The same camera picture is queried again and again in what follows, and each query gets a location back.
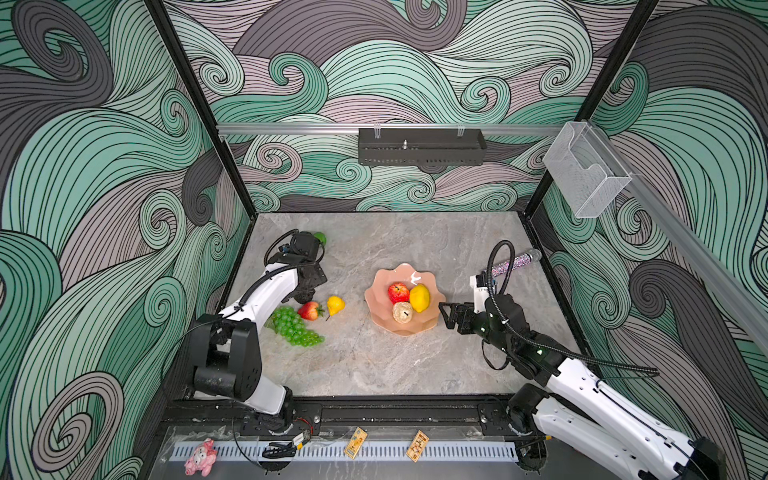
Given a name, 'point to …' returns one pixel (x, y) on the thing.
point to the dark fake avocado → (304, 294)
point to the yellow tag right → (417, 446)
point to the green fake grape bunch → (290, 325)
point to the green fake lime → (321, 237)
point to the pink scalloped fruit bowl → (380, 306)
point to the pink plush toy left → (202, 459)
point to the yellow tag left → (356, 443)
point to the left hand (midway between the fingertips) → (305, 279)
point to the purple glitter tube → (531, 256)
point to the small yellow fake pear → (335, 304)
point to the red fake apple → (398, 292)
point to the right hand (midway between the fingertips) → (451, 305)
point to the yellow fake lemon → (420, 298)
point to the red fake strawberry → (310, 311)
